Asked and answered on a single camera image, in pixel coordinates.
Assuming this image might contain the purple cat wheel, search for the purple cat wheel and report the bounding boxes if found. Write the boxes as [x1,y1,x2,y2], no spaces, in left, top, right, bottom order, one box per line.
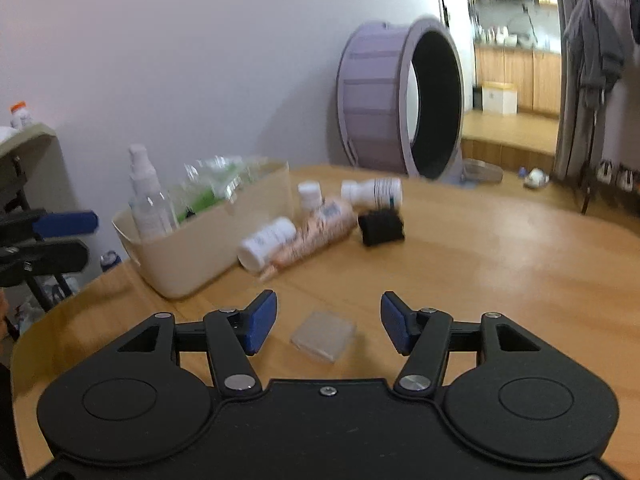
[336,16,468,183]

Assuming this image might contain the colourful snack packet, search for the colourful snack packet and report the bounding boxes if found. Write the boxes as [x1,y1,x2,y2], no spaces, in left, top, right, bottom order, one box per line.
[260,197,360,281]

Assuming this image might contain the pale plastic bundle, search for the pale plastic bundle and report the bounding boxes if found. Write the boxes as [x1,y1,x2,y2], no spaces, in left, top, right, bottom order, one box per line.
[15,275,81,323]

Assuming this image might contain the white slipper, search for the white slipper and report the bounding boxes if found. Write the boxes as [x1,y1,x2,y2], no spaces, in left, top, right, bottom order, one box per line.
[522,167,551,189]

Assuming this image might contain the large white bottle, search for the large white bottle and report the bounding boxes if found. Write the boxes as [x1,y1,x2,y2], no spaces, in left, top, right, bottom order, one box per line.
[341,177,403,209]

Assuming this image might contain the clear spray bottle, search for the clear spray bottle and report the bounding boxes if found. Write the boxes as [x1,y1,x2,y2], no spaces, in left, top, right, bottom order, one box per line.
[127,143,178,241]

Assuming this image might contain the side table with pale top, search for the side table with pale top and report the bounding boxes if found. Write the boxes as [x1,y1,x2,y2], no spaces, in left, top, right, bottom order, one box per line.
[0,124,68,313]

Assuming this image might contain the wooden desk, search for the wooden desk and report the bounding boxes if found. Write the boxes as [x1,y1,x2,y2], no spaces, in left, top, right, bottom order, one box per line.
[10,162,640,480]

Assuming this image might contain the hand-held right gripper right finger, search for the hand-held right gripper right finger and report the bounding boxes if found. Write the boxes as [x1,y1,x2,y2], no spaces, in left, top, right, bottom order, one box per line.
[380,290,542,398]

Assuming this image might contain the wooden kitchen base cabinet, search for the wooden kitchen base cabinet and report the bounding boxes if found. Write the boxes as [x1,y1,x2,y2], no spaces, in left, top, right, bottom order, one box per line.
[474,45,563,116]

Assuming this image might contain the clear bag with green contents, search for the clear bag with green contents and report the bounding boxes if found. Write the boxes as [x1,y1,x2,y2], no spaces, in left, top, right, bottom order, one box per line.
[167,155,268,223]

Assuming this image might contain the grey hanging clothes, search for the grey hanging clothes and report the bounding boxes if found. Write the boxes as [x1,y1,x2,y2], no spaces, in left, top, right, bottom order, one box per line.
[552,0,627,181]

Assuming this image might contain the white box with yellow lid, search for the white box with yellow lid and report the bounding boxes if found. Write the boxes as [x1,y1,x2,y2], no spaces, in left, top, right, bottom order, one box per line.
[481,81,518,116]

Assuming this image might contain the group of kitchen dishes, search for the group of kitchen dishes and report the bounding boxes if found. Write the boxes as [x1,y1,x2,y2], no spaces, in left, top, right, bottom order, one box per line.
[475,20,561,51]

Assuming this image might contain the white door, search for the white door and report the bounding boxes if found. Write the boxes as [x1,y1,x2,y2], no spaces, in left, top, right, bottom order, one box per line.
[437,0,476,156]

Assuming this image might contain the translucent grey box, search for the translucent grey box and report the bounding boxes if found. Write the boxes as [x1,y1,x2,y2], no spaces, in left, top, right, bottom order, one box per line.
[291,311,357,362]

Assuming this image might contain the white bottle with red label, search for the white bottle with red label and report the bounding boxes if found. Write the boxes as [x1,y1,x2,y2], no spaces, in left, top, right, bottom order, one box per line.
[237,216,298,272]

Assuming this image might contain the cream plastic basket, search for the cream plastic basket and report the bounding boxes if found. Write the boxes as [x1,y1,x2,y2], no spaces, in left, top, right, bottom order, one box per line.
[111,160,293,301]

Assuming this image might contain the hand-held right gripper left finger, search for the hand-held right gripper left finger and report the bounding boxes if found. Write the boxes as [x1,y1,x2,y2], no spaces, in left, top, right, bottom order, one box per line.
[116,290,279,398]

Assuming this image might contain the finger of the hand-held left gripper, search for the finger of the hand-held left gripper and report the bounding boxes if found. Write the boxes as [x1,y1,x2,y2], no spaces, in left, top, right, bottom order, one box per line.
[22,209,100,240]
[22,239,91,276]

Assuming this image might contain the black shoe rack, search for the black shoe rack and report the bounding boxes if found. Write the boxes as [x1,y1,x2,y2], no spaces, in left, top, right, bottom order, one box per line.
[580,160,640,216]

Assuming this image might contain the grey slipper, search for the grey slipper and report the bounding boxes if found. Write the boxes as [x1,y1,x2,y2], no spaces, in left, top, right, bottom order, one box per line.
[462,157,503,184]

